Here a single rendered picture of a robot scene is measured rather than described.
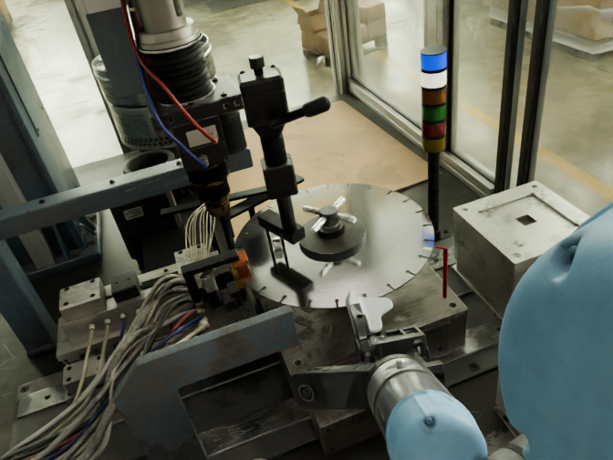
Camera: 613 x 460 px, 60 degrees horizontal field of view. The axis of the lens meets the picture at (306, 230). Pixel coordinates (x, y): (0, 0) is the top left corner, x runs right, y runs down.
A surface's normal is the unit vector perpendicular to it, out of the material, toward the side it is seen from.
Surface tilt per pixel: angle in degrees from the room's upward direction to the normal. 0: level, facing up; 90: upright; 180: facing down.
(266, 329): 90
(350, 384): 64
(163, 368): 90
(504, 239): 0
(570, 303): 83
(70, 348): 0
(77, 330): 90
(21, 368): 0
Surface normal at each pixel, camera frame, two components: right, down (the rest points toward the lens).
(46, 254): 0.33, 0.52
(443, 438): 0.05, 0.07
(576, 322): -0.88, 0.29
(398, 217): -0.14, -0.80
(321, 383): -0.48, 0.16
